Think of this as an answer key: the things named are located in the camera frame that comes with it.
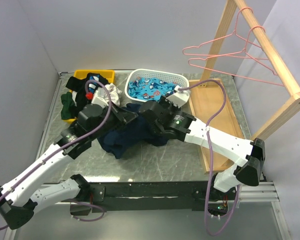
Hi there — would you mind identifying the dark green garment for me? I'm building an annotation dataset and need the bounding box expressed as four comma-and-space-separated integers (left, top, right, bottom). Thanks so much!
60, 92, 76, 120

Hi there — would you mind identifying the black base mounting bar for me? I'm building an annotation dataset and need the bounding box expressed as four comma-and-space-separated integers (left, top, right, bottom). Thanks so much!
89, 180, 208, 212

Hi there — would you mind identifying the wooden clothes rack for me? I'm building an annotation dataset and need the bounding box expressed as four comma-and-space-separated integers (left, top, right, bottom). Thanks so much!
188, 0, 300, 175

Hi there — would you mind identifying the white crumpled garment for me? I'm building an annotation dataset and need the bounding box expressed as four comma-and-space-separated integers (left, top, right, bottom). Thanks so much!
105, 83, 122, 107

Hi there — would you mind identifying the black garment with blue print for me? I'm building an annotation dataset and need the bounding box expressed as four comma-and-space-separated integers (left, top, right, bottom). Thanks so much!
66, 72, 110, 119

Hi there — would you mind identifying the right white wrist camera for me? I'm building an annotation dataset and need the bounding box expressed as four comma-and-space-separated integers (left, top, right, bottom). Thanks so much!
166, 85, 191, 108

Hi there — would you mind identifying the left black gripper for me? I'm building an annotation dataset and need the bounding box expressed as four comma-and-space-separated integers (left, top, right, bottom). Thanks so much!
88, 99, 138, 141

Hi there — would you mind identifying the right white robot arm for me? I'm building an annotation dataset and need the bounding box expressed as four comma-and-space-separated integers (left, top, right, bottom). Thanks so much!
138, 99, 265, 200

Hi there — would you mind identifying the white plastic basket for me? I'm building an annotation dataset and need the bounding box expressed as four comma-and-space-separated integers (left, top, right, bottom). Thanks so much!
124, 68, 190, 104

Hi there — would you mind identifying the navy blue t shirt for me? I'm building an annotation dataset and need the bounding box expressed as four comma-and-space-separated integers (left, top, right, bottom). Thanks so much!
97, 115, 168, 159

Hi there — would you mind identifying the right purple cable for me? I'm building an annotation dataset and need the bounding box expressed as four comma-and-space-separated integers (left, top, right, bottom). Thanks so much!
176, 79, 242, 237

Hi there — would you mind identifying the yellow plastic bin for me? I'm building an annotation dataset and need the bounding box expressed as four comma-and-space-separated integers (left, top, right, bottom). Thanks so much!
63, 69, 115, 124

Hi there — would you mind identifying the blue shark print cloth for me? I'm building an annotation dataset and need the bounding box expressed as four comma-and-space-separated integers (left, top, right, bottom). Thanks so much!
127, 76, 178, 101

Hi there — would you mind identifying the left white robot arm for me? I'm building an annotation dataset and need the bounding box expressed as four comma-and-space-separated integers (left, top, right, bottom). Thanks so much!
0, 104, 138, 230

